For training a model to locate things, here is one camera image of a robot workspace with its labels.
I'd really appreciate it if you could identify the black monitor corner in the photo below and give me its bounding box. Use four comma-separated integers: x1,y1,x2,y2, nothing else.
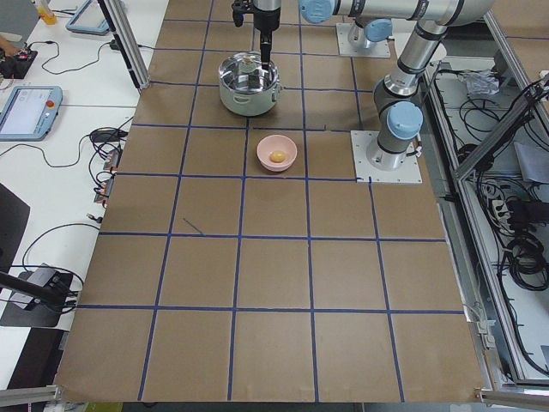
0,185,30,272

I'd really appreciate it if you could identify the pink bowl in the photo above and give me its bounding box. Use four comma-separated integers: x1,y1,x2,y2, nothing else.
256,135,298,173

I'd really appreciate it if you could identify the blue teach pendant near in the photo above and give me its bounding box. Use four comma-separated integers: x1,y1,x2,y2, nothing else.
1,86,63,142

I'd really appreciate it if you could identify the pale green electric pot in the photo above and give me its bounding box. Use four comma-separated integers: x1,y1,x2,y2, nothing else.
218,51,281,117

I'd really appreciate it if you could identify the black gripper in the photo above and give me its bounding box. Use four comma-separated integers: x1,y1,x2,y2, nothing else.
232,0,281,71

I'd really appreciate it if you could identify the crumpled white cloth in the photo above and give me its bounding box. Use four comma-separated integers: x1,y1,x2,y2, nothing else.
462,70,499,95

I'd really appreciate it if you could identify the aluminium frame post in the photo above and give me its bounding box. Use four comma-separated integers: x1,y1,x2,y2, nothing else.
98,0,150,91

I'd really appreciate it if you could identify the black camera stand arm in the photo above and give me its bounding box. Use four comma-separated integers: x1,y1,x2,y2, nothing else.
1,266,72,306

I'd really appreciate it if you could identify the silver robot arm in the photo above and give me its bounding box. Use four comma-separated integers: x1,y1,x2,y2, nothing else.
299,0,494,172
347,17,393,51

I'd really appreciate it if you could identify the black power adapter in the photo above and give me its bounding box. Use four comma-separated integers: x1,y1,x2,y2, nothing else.
89,128,128,143

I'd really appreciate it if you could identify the brown egg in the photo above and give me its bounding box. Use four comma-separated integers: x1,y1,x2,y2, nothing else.
269,150,287,163

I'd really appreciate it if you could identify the grey hub box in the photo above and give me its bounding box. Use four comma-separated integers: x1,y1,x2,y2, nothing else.
8,265,73,313

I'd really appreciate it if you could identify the blue teach pendant far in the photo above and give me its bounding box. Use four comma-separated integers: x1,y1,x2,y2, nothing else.
65,0,110,35

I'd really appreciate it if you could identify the blue teach pendant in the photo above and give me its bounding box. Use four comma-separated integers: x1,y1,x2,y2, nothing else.
1,86,63,142
65,0,110,35

